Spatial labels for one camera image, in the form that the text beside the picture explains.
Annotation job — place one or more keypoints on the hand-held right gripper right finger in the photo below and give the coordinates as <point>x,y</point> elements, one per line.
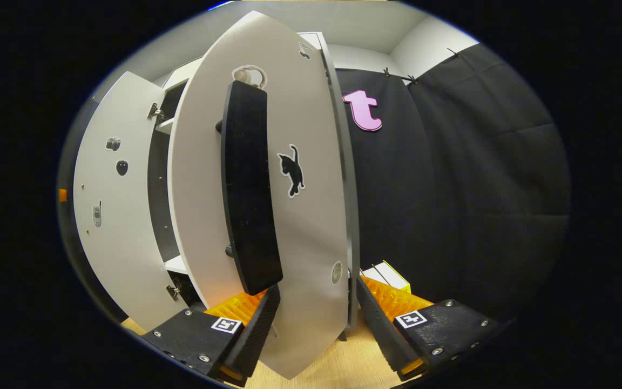
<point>381,329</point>

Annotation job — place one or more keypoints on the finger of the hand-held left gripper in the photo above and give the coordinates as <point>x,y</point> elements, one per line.
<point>62,195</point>

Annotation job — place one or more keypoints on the white book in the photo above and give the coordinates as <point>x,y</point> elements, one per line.
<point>370,274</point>

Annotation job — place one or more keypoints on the yellow book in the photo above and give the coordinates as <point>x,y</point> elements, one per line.
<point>394,278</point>

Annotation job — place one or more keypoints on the grey cabinet door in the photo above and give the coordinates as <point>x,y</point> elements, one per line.
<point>311,243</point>
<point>116,232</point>

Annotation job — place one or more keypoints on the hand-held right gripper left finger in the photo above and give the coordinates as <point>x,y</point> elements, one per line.
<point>259,335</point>

